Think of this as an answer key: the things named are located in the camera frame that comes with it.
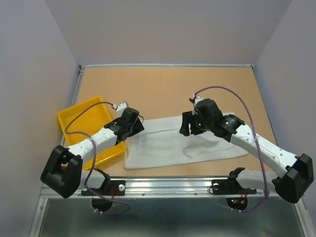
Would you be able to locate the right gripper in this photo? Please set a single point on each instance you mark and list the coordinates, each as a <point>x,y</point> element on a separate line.
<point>186,118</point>

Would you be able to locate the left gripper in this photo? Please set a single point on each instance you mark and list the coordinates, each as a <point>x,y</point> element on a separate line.
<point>138,127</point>

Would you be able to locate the white long sleeve shirt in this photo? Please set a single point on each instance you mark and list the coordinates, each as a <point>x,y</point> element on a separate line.
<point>161,144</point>

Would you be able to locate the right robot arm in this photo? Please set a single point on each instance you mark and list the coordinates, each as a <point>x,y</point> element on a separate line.
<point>282,162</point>

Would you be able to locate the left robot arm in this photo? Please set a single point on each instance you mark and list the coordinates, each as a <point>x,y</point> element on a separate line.
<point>63,171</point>

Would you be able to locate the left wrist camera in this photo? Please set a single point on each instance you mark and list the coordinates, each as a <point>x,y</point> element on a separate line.
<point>120,108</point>

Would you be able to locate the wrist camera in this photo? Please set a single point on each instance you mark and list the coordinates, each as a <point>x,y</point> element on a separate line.
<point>120,108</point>
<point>194,99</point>

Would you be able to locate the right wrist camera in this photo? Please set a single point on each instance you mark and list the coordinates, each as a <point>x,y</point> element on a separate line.
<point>194,99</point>

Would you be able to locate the aluminium front rail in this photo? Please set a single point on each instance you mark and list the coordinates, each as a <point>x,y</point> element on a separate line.
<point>172,186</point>

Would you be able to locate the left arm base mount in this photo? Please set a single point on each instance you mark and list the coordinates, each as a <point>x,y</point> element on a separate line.
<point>104,199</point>

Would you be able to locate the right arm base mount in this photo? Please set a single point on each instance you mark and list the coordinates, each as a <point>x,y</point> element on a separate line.
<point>239,201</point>

